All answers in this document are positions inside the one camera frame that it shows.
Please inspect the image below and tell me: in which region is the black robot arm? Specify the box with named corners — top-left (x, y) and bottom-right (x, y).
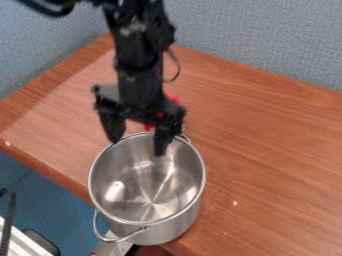
top-left (15, 0), bottom-right (186, 157)

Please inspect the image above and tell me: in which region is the stainless steel metal pot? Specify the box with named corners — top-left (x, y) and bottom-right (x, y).
top-left (88, 132), bottom-right (207, 245)

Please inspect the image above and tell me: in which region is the white device with black edge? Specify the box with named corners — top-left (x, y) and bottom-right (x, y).
top-left (0, 216), bottom-right (61, 256)

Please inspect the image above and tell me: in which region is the black cable loop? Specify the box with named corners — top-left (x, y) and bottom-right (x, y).
top-left (0, 187), bottom-right (17, 256)

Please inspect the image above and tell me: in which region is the white table bracket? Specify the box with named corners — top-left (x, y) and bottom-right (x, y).
top-left (89, 242), bottom-right (140, 256)

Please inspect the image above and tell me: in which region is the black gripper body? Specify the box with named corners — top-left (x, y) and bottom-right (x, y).
top-left (92, 75), bottom-right (186, 134)

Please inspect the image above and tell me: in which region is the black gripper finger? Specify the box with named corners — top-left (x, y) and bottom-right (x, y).
top-left (153, 123), bottom-right (177, 157)
top-left (97, 110), bottom-right (125, 144)

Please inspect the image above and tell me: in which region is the red block object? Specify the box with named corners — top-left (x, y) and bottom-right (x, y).
top-left (142, 93), bottom-right (180, 131)

